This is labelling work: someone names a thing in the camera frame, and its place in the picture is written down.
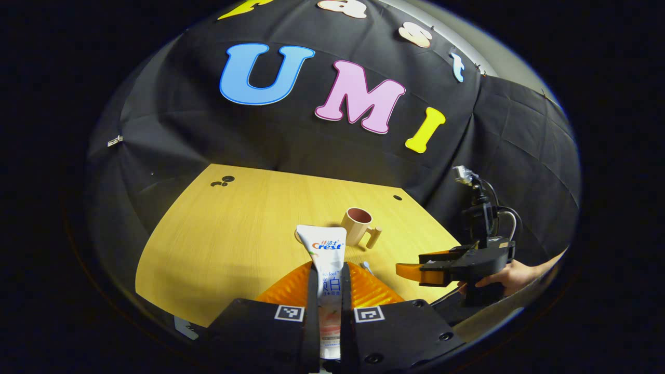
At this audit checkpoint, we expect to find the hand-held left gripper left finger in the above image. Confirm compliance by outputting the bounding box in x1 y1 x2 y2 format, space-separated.
207 261 321 374

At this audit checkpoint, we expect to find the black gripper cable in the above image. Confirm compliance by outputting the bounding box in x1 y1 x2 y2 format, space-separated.
478 178 523 244

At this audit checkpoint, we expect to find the beige cup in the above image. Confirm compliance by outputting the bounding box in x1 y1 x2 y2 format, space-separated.
340 207 383 249

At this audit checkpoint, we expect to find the black backdrop cloth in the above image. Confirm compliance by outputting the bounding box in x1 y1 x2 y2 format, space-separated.
86 0 581 291

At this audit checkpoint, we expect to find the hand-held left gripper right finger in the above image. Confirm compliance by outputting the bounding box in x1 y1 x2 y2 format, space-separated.
340 261 467 374

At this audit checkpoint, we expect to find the wooden desktop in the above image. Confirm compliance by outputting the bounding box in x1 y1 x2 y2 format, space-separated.
135 164 464 329

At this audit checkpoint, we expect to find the white toothpaste tube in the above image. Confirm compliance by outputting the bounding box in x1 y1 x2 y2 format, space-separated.
296 224 348 360

